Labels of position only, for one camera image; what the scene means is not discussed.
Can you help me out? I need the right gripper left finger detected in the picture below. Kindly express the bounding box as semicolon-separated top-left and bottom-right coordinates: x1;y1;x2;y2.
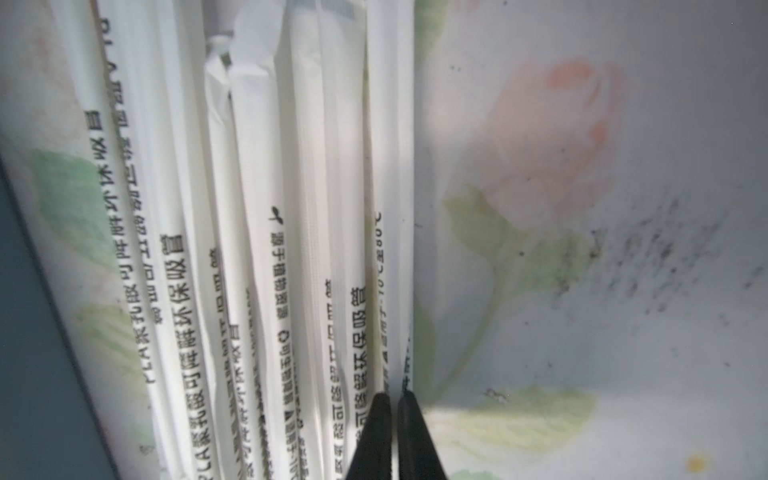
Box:
346;392;393;480

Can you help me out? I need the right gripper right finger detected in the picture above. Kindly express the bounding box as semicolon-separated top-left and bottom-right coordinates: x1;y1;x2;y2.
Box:
397;391;447;480

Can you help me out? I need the blue storage tray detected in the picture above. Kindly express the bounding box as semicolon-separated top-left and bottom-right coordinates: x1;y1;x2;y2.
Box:
1;174;117;479

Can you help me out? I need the right wrapped straw pile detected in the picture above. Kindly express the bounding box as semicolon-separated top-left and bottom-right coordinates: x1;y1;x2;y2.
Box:
47;0;376;480

